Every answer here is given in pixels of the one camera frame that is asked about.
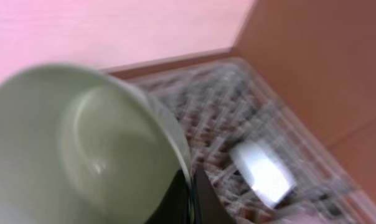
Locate mint green bowl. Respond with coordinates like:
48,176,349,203
0,64,190,224

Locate grey dishwasher rack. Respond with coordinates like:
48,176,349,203
131,58,376,223

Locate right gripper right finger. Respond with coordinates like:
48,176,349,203
192,166,235,224

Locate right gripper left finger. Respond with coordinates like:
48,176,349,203
145,170,189,224

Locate light blue bowl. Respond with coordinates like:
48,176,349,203
229,139,296,208

